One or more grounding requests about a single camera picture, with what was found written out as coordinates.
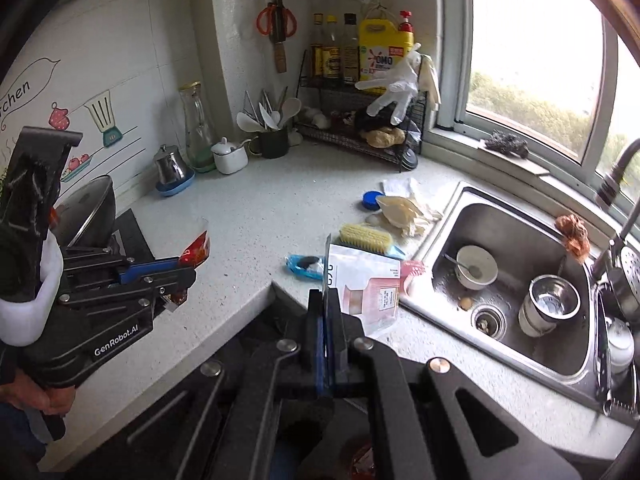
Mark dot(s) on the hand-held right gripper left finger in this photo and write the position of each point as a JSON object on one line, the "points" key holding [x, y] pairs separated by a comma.
{"points": [[312, 350]]}

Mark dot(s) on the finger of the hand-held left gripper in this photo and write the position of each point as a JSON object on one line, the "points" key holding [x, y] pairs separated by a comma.
{"points": [[145, 269], [150, 287]]}

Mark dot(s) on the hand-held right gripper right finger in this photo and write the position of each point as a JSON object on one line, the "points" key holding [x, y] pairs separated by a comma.
{"points": [[345, 350]]}

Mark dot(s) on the red snack packet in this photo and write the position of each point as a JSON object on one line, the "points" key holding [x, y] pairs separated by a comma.
{"points": [[197, 250]]}

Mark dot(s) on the white pouch with pink print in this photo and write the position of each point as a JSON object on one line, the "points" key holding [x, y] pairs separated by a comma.
{"points": [[370, 290]]}

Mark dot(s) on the white paper towel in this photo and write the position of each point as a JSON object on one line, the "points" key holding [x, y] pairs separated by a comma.
{"points": [[400, 186]]}

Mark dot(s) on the person's left hand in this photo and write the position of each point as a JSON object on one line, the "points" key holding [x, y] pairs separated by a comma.
{"points": [[52, 400]]}

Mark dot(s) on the blue plastic wrapper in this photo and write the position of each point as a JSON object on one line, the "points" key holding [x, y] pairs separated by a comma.
{"points": [[300, 267]]}

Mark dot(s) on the blue dish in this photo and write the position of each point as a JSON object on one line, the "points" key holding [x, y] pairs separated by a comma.
{"points": [[175, 190]]}

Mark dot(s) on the small steel teapot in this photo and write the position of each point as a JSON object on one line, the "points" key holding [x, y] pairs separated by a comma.
{"points": [[170, 165]]}

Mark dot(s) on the yellow scrub brush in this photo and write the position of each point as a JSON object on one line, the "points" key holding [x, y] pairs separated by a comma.
{"points": [[362, 237]]}

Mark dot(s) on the tan food scrap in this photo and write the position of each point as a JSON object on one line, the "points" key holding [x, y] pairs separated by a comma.
{"points": [[466, 303]]}

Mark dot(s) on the metal spoon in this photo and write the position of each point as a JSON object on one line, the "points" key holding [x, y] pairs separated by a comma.
{"points": [[452, 261]]}

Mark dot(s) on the white sugar pot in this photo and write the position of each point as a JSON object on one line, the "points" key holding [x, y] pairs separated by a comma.
{"points": [[230, 157]]}

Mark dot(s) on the glass carafe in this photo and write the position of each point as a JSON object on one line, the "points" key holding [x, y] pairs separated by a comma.
{"points": [[197, 135]]}

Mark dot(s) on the cream crumpled rubber glove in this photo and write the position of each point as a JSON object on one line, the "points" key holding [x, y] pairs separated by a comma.
{"points": [[400, 212]]}

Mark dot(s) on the blue bottle cap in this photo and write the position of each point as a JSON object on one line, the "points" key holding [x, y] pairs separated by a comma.
{"points": [[372, 201]]}

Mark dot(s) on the white ceramic bowl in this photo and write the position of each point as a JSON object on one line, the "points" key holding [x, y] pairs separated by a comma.
{"points": [[482, 259]]}

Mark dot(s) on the white soup spoon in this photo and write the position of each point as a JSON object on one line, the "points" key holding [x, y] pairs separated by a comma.
{"points": [[246, 121], [270, 117]]}

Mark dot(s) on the stacked white bowls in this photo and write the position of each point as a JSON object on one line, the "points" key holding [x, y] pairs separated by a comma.
{"points": [[532, 325]]}

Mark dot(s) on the bunch of chopsticks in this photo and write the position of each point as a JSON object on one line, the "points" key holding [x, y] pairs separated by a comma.
{"points": [[250, 105]]}

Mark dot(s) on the stainless steel sink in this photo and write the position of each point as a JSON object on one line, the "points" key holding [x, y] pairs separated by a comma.
{"points": [[500, 220]]}

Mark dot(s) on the stainless steel cup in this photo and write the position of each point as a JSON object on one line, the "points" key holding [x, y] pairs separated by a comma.
{"points": [[550, 305]]}

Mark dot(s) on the white rice paddle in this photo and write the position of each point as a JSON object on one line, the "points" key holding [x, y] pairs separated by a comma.
{"points": [[291, 107]]}

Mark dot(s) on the white garlic bulbs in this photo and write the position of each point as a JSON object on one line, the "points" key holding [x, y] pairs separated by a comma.
{"points": [[315, 119]]}

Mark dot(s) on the orange rag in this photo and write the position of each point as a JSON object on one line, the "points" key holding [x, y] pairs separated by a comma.
{"points": [[572, 232]]}

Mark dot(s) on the dark steel wool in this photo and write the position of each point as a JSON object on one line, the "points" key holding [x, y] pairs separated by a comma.
{"points": [[505, 145]]}

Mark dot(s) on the white rubber glove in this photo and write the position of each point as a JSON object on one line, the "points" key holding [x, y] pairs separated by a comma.
{"points": [[395, 90]]}

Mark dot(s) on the dark sauce bottle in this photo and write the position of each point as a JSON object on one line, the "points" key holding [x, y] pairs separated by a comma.
{"points": [[316, 55]]}

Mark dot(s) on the white lidded bowl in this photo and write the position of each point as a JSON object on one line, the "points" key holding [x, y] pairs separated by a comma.
{"points": [[620, 345]]}

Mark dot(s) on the cream hanging rubber glove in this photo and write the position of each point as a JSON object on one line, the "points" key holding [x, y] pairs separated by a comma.
{"points": [[430, 85]]}

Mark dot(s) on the steel perforated pot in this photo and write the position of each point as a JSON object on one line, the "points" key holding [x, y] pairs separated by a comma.
{"points": [[627, 270]]}

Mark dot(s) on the clear glass bottle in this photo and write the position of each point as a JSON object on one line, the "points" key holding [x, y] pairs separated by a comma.
{"points": [[350, 55]]}

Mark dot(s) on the sliding window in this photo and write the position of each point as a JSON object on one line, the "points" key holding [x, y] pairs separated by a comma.
{"points": [[452, 60]]}

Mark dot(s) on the yellow detergent jug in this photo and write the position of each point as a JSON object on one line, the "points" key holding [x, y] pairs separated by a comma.
{"points": [[377, 40]]}

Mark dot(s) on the grey kitchen faucet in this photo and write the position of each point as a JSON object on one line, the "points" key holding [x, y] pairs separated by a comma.
{"points": [[625, 160]]}

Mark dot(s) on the fruit bowl wall sticker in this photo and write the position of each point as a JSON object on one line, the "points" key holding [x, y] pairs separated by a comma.
{"points": [[76, 167]]}

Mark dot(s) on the blender wall sticker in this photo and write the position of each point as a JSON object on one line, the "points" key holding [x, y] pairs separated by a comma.
{"points": [[102, 115]]}

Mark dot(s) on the red mitten wall sticker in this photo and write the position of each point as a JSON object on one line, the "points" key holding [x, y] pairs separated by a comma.
{"points": [[59, 117]]}

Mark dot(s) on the speech bubble wall sticker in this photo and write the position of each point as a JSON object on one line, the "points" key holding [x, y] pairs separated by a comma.
{"points": [[30, 85]]}

